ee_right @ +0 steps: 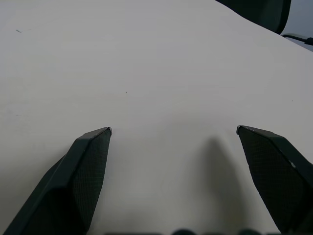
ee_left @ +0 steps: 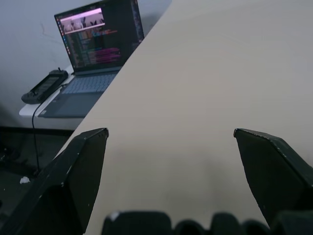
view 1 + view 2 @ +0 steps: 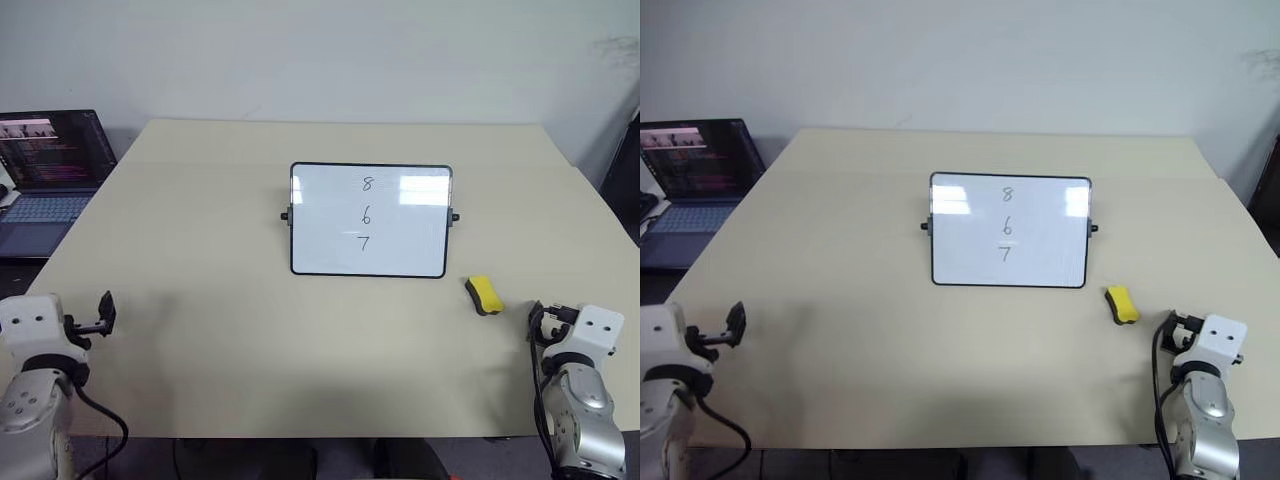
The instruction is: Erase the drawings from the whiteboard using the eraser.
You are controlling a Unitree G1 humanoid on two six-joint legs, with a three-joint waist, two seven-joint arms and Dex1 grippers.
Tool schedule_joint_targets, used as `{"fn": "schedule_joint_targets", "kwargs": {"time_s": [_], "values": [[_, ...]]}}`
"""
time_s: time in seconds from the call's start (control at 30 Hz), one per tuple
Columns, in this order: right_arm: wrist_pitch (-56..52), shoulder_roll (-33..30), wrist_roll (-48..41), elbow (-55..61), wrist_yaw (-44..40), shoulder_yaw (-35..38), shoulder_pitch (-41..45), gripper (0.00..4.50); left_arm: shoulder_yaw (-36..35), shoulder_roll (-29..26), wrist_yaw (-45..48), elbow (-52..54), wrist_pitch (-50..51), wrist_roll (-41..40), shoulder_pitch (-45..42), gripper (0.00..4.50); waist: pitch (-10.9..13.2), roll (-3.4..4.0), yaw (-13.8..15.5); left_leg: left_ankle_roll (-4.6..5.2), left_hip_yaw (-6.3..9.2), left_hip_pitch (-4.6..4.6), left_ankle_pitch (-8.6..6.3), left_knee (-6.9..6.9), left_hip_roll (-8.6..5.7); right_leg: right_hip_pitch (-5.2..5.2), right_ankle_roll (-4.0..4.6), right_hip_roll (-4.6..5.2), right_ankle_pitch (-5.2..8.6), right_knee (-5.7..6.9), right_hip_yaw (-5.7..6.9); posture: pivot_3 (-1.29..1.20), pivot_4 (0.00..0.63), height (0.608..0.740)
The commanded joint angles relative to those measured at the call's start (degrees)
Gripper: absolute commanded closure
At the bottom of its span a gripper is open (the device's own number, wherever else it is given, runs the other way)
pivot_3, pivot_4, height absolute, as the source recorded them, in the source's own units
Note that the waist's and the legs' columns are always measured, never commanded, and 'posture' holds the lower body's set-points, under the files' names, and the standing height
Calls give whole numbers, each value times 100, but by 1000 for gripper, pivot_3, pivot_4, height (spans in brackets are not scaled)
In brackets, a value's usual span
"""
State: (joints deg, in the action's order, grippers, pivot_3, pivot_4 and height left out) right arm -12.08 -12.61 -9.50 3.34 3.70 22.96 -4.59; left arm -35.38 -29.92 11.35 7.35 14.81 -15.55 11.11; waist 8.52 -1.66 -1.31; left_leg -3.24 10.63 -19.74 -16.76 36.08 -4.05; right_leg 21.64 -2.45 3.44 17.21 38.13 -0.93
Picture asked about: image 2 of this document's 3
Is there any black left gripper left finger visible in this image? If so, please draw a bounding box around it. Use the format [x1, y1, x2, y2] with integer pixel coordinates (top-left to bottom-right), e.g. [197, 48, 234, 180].
[0, 127, 110, 235]

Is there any open dark grey laptop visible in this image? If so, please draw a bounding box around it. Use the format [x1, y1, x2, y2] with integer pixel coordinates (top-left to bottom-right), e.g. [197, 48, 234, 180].
[38, 0, 145, 118]

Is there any white side table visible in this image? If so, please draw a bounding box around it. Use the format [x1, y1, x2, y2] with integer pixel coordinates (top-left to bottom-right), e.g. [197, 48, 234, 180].
[19, 65, 86, 130]

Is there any black handheld controller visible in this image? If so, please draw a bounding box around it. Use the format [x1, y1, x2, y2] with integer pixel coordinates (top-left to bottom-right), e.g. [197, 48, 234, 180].
[21, 68, 69, 105]

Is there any thin black laptop cable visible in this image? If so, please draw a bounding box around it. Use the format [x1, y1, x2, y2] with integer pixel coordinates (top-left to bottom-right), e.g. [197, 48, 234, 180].
[32, 82, 72, 175]

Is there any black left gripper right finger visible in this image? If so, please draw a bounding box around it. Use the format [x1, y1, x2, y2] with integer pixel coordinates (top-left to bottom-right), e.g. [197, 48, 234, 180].
[233, 128, 313, 228]

